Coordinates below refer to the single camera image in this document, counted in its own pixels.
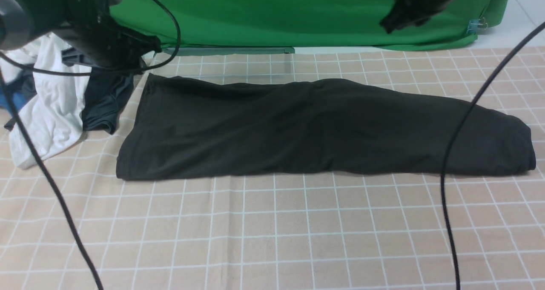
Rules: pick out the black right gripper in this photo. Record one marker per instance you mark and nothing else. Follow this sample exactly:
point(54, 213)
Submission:
point(408, 13)

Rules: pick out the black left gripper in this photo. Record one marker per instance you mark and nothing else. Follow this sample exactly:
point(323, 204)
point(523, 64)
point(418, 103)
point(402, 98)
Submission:
point(99, 41)

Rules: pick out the dark gray long-sleeved shirt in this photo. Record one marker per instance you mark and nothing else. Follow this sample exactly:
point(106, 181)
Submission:
point(188, 128)

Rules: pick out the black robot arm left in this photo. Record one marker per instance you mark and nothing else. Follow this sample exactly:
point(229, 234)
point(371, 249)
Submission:
point(23, 21)

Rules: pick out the blue binder clip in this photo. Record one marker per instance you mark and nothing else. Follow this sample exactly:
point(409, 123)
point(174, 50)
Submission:
point(474, 26)

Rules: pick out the dark teal garment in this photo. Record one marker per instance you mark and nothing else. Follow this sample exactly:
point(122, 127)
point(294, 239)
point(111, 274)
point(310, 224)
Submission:
point(105, 97)

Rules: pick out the white crumpled garment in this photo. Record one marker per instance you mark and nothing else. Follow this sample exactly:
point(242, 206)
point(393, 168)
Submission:
point(53, 116)

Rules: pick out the green backdrop cloth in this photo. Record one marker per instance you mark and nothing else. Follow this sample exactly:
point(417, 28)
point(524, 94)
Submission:
point(324, 23)

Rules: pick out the gray metal base bar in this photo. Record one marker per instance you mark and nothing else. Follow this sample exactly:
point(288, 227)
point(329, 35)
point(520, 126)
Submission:
point(210, 51)

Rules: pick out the checkered beige tablecloth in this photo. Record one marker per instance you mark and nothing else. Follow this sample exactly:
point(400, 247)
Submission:
point(288, 232)

